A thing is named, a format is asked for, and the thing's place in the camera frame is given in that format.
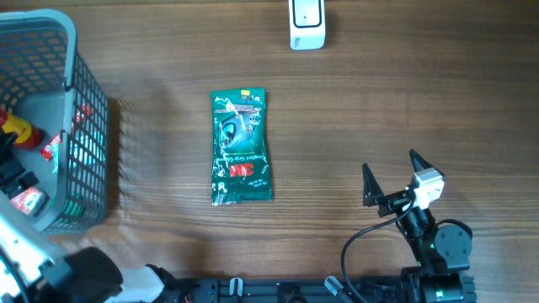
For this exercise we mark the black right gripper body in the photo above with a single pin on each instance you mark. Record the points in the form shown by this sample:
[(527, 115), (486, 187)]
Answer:
[(393, 203)]

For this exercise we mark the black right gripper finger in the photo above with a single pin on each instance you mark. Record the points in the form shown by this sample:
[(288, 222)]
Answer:
[(372, 192), (421, 166)]

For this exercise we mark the red small sachet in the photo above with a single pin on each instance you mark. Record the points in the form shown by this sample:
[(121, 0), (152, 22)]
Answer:
[(48, 150)]

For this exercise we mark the sriracha sauce bottle green cap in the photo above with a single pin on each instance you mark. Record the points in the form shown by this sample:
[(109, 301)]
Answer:
[(27, 135)]

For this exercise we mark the green 3M gloves packet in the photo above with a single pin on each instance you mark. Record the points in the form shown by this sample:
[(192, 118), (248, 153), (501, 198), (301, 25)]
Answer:
[(240, 160)]

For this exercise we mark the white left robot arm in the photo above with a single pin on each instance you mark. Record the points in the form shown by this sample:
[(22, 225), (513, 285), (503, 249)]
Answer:
[(35, 269)]

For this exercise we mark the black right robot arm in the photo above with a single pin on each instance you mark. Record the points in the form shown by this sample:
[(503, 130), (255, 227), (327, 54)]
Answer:
[(441, 248)]

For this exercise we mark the white barcode scanner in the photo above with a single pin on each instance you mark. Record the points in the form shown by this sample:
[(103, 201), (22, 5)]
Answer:
[(307, 24)]

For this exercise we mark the red snack pack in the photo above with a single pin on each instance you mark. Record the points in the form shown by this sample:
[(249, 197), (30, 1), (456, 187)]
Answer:
[(29, 201)]

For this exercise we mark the grey plastic shopping basket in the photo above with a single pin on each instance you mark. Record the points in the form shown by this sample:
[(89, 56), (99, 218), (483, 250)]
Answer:
[(45, 81)]

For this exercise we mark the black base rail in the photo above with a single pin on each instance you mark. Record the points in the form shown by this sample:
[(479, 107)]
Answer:
[(295, 290)]

